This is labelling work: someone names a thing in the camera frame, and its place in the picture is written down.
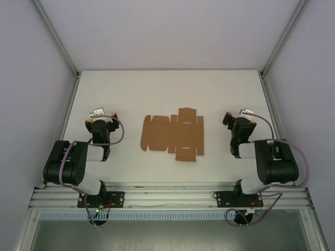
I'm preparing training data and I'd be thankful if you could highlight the brown cardboard paper box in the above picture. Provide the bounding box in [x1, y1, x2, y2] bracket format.
[140, 107, 205, 163]

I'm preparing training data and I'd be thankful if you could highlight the grey sheet metal panel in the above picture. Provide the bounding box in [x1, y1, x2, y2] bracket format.
[28, 219, 315, 251]

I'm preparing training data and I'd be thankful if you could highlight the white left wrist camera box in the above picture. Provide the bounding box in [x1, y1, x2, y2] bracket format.
[90, 107, 106, 118]

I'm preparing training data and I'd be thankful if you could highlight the aluminium table side rail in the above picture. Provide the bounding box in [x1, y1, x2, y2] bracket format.
[260, 74, 311, 189]
[41, 74, 81, 189]

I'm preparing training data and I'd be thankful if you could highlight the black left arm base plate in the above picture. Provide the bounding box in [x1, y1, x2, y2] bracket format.
[77, 191, 125, 209]

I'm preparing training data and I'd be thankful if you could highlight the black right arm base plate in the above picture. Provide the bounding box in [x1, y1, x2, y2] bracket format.
[213, 190, 264, 209]

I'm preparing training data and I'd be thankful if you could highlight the aluminium frame post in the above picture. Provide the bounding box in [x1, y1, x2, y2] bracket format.
[31, 0, 80, 78]
[260, 0, 311, 78]

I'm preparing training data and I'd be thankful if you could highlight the aluminium mounting rail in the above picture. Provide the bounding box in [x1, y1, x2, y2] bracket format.
[28, 182, 314, 210]

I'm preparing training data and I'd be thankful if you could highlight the slotted pale cable duct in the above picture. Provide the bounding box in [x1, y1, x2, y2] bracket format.
[39, 211, 262, 221]

